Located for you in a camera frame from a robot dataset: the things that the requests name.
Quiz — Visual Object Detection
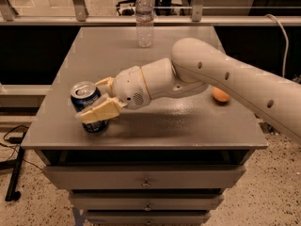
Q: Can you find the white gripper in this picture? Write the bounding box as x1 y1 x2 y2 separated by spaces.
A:
75 66 151 123

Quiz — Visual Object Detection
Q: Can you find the blue pepsi can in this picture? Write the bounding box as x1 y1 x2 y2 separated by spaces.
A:
71 81 107 133

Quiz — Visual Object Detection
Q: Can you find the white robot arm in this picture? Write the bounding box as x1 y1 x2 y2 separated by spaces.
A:
76 38 301 143

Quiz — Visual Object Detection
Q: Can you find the grey drawer cabinet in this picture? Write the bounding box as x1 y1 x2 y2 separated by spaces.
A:
20 25 269 226

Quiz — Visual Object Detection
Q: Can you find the clear plastic water bottle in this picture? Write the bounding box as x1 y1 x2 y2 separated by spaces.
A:
135 0 154 48

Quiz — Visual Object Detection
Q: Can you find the top grey drawer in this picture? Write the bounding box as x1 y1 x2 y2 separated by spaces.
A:
43 165 246 190

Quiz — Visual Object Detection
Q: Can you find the grey drawer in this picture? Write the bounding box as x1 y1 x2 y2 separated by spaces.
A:
43 165 246 190
70 190 224 211
87 211 211 226

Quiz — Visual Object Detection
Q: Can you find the middle grey drawer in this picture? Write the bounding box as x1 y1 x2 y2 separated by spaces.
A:
70 190 224 211

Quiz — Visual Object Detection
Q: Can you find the black office chair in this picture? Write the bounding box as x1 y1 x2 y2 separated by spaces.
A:
116 0 136 16

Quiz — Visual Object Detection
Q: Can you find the orange fruit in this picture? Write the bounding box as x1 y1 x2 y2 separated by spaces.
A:
213 88 231 103

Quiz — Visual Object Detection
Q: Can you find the bottom grey drawer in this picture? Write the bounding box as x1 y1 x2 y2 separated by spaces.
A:
87 211 211 226

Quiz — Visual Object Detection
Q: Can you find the black stand leg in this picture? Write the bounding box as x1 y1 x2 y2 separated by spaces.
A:
5 148 24 202

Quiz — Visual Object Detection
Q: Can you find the metal railing frame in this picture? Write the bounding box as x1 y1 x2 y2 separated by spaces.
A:
1 0 301 26

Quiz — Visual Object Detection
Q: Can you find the black cable on floor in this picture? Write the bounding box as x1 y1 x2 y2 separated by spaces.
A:
0 124 43 171

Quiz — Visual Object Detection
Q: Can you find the white cable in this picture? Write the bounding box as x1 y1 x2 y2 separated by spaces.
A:
264 13 290 79

